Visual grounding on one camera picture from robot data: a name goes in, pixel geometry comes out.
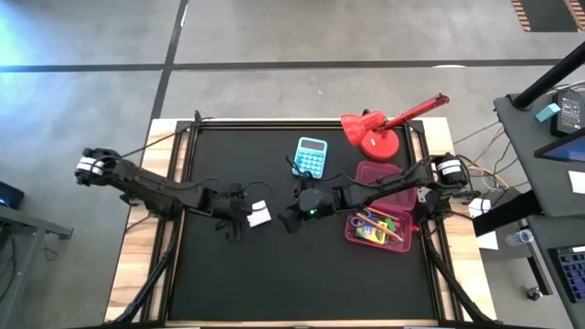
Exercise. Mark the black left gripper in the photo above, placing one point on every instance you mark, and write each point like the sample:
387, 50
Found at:
230, 203

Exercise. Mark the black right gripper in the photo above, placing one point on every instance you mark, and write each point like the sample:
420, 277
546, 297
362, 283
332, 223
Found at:
317, 201

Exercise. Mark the small white notepad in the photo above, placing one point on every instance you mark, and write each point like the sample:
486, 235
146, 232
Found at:
260, 218

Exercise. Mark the blue scissors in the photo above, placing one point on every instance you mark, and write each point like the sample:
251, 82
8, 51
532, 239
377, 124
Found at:
353, 220

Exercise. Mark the yellow crayon box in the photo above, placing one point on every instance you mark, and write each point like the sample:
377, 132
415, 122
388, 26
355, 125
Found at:
370, 234

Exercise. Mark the orange pencil with pink eraser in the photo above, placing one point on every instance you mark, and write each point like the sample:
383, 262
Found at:
386, 215

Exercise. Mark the long yellow pencil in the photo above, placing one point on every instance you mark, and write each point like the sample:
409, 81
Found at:
388, 232

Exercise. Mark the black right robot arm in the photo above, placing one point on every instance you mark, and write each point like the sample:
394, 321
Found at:
388, 183

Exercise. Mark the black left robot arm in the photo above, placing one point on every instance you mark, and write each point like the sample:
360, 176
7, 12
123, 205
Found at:
146, 187

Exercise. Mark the teal calculator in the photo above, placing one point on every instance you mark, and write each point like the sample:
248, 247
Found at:
311, 157

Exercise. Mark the pink plastic pencil box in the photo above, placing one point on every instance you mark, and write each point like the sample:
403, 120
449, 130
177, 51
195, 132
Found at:
365, 171

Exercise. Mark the red desk lamp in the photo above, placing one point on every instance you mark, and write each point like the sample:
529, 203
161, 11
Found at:
379, 144

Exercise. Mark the white power box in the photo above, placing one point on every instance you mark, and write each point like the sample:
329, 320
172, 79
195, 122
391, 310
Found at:
480, 208

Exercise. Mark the white paper sheet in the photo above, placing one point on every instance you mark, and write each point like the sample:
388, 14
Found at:
488, 240
577, 182

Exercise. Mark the clear water bottle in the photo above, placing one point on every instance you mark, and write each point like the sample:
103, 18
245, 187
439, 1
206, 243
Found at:
518, 237

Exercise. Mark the grey side table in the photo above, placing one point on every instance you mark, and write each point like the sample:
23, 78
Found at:
27, 224

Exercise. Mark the grey desk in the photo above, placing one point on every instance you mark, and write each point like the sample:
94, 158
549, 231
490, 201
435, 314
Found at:
530, 173
548, 274

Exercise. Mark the black device with blue light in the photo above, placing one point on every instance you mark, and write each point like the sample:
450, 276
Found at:
10, 195

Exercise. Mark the small teal box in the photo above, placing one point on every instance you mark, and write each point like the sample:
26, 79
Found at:
547, 113

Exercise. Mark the laptop screen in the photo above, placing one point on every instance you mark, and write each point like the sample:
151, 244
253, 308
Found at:
564, 148

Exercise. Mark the black keyboard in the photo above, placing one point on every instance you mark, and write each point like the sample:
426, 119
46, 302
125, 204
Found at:
573, 274

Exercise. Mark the black pole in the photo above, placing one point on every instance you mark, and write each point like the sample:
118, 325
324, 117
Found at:
548, 80

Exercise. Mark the black electronic device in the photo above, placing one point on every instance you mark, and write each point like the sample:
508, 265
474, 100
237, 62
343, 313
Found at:
566, 112

